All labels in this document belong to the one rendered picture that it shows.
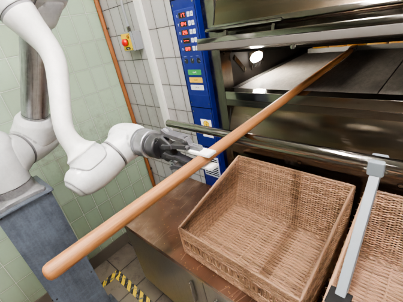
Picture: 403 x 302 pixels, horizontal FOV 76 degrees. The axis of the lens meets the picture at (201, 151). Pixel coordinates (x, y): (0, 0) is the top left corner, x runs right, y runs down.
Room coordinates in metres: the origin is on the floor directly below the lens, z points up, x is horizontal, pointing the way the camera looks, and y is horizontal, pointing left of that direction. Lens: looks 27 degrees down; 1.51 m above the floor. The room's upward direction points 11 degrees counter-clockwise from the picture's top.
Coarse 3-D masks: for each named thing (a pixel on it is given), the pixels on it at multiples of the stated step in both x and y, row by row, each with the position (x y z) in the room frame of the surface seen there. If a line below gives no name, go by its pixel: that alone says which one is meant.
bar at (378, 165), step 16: (176, 128) 0.94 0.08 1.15; (192, 128) 0.87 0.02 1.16; (208, 128) 0.82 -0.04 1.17; (256, 144) 0.68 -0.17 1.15; (272, 144) 0.64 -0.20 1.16; (288, 144) 0.61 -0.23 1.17; (304, 144) 0.58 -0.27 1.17; (336, 160) 0.52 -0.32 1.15; (352, 160) 0.49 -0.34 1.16; (368, 160) 0.47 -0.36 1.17; (384, 160) 0.45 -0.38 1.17; (400, 160) 0.44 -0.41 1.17; (368, 192) 0.43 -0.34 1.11; (368, 208) 0.41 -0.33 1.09; (352, 240) 0.38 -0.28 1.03; (352, 256) 0.36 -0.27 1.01; (352, 272) 0.34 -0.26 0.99; (336, 288) 0.33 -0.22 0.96
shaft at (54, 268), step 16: (336, 64) 1.29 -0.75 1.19; (304, 80) 1.04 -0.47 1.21; (288, 96) 0.90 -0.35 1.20; (272, 112) 0.81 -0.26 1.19; (240, 128) 0.69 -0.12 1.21; (224, 144) 0.62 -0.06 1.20; (192, 160) 0.56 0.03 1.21; (208, 160) 0.57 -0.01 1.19; (176, 176) 0.50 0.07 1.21; (160, 192) 0.46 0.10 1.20; (128, 208) 0.41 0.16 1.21; (144, 208) 0.42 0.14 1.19; (112, 224) 0.38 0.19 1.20; (80, 240) 0.35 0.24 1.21; (96, 240) 0.35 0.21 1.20; (64, 256) 0.32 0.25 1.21; (80, 256) 0.33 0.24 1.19; (48, 272) 0.30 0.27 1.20; (64, 272) 0.31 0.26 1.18
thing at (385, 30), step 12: (396, 24) 0.64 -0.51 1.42; (276, 36) 0.87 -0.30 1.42; (288, 36) 0.84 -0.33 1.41; (300, 36) 0.81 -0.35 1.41; (312, 36) 0.78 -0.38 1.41; (324, 36) 0.76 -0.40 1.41; (336, 36) 0.73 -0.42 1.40; (348, 36) 0.71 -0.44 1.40; (360, 36) 0.69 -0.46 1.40; (372, 36) 0.67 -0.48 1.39; (384, 36) 0.68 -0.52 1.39; (396, 36) 0.71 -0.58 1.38; (204, 48) 1.09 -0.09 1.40; (216, 48) 1.04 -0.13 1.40; (228, 48) 1.00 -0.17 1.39; (240, 48) 1.05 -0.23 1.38; (252, 48) 1.13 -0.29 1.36
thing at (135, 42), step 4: (124, 32) 1.62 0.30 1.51; (128, 32) 1.58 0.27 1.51; (132, 32) 1.59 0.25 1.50; (136, 32) 1.61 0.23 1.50; (124, 36) 1.62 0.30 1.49; (132, 36) 1.58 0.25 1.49; (136, 36) 1.60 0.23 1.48; (140, 36) 1.62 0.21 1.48; (128, 40) 1.59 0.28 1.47; (132, 40) 1.58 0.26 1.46; (136, 40) 1.60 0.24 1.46; (140, 40) 1.62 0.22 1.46; (128, 44) 1.60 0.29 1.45; (132, 44) 1.58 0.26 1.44; (136, 44) 1.59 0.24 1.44; (140, 44) 1.61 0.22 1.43; (124, 48) 1.64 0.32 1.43; (128, 48) 1.61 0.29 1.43; (132, 48) 1.58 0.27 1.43; (136, 48) 1.59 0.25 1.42; (140, 48) 1.61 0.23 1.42
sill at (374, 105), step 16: (240, 96) 1.16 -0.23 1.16; (256, 96) 1.10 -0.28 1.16; (272, 96) 1.04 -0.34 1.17; (304, 96) 0.94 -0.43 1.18; (320, 96) 0.90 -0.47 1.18; (336, 96) 0.86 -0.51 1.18; (352, 96) 0.83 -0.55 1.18; (368, 96) 0.81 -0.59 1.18; (384, 96) 0.78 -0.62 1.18; (400, 96) 0.75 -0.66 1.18; (400, 112) 0.72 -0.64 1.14
